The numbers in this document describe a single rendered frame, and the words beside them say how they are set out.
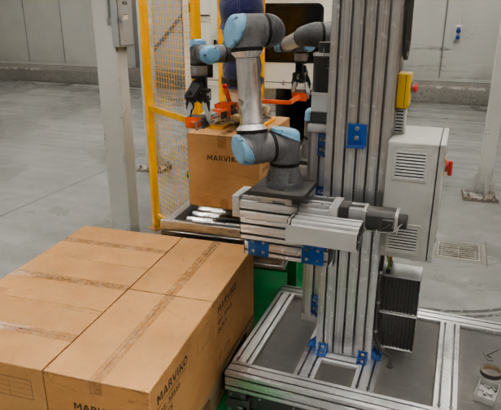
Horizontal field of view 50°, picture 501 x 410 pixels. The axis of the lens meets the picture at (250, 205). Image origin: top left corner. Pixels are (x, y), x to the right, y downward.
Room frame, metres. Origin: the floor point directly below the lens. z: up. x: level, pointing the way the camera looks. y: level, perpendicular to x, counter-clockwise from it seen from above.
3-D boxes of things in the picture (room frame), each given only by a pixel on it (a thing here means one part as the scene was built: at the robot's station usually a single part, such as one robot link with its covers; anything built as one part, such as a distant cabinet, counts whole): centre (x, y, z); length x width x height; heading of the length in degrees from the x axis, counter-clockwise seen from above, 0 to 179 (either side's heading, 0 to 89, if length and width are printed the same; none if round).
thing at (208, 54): (2.38, 0.17, 1.52); 0.11 x 0.11 x 0.08; 27
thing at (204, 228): (2.68, 0.15, 0.58); 0.70 x 0.03 x 0.06; 73
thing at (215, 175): (3.02, 0.05, 0.89); 0.60 x 0.40 x 0.40; 162
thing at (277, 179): (2.05, -0.13, 1.09); 0.15 x 0.15 x 0.10
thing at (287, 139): (2.05, -0.13, 1.20); 0.13 x 0.12 x 0.14; 117
